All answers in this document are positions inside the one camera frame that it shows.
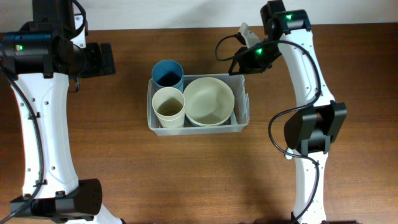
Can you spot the cream bowl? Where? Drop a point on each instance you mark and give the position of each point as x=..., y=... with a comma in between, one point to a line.
x=208, y=95
x=209, y=120

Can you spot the cream cup back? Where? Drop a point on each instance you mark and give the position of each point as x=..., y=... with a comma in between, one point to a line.
x=176, y=123

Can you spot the cream cup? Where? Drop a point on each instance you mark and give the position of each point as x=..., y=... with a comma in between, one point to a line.
x=176, y=123
x=168, y=103

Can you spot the grey plastic fork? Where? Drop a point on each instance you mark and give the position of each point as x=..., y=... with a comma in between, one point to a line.
x=233, y=120

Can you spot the white plastic spoon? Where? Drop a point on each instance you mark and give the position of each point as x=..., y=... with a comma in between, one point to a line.
x=288, y=154

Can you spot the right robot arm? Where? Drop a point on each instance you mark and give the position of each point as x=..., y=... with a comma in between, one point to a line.
x=316, y=119

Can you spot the clear plastic storage container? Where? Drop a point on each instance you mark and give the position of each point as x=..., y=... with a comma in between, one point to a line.
x=241, y=109

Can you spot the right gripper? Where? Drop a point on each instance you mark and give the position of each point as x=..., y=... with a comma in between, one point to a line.
x=246, y=64

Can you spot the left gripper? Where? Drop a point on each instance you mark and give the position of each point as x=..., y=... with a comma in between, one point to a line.
x=97, y=67

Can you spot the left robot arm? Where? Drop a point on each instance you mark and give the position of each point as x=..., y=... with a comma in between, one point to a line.
x=39, y=61

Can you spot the blue cup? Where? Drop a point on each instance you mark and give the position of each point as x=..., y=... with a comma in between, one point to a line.
x=168, y=73

